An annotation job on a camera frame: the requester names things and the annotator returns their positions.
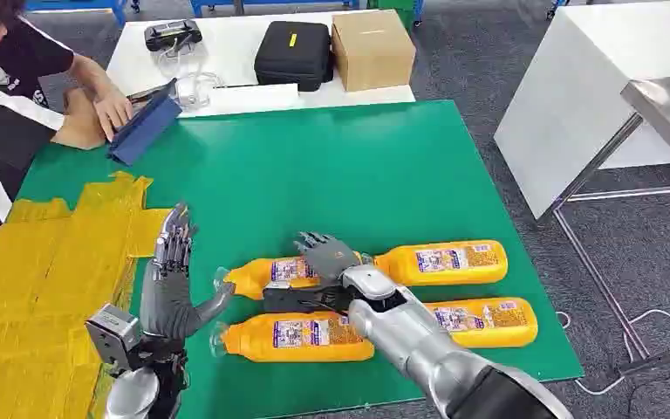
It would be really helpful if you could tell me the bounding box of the green table mat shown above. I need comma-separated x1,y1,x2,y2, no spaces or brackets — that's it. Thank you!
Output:
17,100,585,419

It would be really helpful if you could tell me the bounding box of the blue tablet case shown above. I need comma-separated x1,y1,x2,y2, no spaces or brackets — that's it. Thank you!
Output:
106,78,183,168

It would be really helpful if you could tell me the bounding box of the black carry case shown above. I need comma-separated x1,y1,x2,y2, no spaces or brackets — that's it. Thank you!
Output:
253,20,336,93

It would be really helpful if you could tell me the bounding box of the clear plastic bag with cable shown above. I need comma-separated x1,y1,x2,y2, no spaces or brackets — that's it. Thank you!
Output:
158,40,224,112

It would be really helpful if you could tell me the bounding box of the green crate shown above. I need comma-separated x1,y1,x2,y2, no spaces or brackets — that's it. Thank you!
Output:
366,0,423,30

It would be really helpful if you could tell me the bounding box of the person's hand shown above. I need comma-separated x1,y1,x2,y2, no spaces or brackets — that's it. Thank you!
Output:
92,86,134,143

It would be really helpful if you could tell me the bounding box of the person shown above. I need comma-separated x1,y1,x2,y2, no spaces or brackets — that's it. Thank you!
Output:
0,0,134,244

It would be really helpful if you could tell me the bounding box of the white cabinet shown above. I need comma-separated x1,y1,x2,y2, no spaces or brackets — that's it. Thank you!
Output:
493,0,670,222

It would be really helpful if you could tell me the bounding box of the black handheld controller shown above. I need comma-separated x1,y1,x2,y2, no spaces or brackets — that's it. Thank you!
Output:
143,18,204,54

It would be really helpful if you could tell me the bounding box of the white table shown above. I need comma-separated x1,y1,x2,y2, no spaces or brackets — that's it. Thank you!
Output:
106,8,418,120

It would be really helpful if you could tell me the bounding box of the orange drink bottle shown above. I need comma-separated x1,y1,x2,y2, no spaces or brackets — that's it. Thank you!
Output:
372,239,509,288
209,311,377,364
213,257,366,302
424,297,539,350

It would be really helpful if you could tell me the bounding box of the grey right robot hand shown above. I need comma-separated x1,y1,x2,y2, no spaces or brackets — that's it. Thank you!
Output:
293,231,365,285

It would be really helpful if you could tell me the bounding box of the yellow sheet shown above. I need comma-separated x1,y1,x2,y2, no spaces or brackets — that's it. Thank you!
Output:
0,170,172,419

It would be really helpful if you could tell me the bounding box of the blue metal rack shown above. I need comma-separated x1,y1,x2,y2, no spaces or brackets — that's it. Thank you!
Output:
24,0,132,26

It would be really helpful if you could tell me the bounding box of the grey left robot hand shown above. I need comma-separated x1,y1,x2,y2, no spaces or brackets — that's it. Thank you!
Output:
139,202,236,342

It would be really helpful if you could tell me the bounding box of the white floor cable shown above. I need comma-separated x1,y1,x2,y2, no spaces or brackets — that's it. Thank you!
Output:
554,308,670,398

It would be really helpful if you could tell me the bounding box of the brown cardboard box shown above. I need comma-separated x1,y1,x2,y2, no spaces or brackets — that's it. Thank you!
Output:
330,9,418,93

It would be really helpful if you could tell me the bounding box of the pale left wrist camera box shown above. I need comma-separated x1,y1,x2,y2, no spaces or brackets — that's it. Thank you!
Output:
85,304,141,372

